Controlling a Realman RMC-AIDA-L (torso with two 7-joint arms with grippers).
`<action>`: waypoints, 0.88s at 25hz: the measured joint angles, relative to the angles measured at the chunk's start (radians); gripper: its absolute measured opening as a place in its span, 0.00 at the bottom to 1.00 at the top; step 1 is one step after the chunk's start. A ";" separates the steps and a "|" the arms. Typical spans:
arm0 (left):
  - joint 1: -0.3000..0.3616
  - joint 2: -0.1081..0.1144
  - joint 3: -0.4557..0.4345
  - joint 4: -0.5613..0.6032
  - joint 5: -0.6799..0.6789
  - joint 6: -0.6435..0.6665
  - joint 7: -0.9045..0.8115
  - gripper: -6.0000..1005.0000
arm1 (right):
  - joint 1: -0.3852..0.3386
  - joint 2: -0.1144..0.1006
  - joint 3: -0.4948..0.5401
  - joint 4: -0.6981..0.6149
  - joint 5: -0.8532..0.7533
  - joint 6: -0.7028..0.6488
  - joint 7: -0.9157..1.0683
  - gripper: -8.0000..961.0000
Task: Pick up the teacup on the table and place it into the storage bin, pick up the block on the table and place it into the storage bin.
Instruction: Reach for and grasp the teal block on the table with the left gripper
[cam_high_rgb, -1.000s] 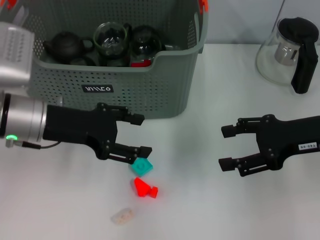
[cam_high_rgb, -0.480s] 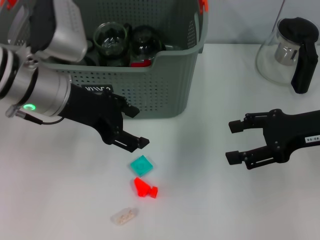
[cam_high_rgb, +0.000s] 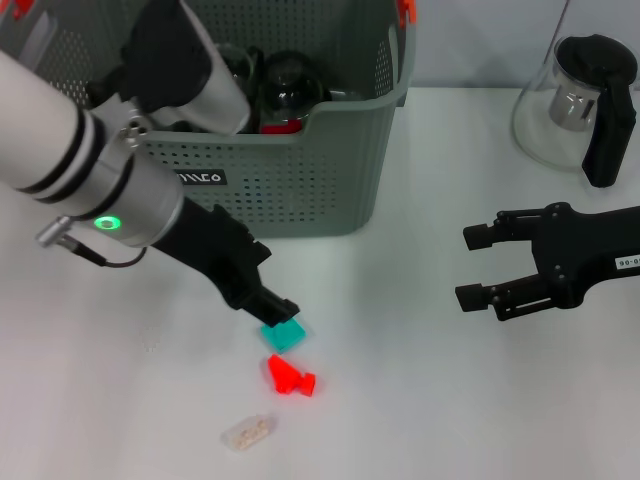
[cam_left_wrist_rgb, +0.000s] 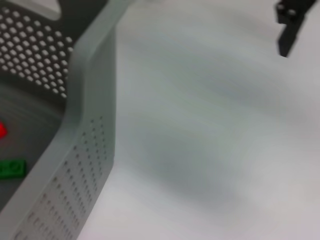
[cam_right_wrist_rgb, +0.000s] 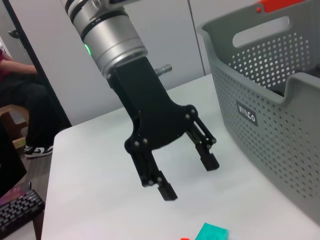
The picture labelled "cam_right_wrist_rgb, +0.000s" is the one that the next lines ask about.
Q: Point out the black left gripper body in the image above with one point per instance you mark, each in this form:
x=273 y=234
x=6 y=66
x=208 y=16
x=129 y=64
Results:
x=152 y=110

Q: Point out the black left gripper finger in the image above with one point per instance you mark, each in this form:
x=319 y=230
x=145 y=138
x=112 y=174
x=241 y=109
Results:
x=207 y=155
x=152 y=172

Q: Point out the teal square building plate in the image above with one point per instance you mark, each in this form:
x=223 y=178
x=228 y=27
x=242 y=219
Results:
x=212 y=232

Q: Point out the grey perforated storage bin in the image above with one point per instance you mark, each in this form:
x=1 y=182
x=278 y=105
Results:
x=270 y=140

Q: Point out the bright red slope brick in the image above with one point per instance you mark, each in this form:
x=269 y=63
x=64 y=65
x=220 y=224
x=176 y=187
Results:
x=185 y=238

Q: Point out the seated person in red shirt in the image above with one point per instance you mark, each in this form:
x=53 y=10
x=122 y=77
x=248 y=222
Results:
x=25 y=100

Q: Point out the black computer keyboard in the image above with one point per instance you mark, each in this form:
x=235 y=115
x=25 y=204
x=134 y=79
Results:
x=20 y=210

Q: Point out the tan stool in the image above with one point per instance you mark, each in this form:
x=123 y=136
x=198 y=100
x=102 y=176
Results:
x=12 y=117

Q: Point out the black flat panel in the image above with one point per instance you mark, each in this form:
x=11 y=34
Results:
x=10 y=162

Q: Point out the black metal rack post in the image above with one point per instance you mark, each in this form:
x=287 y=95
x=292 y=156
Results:
x=37 y=62

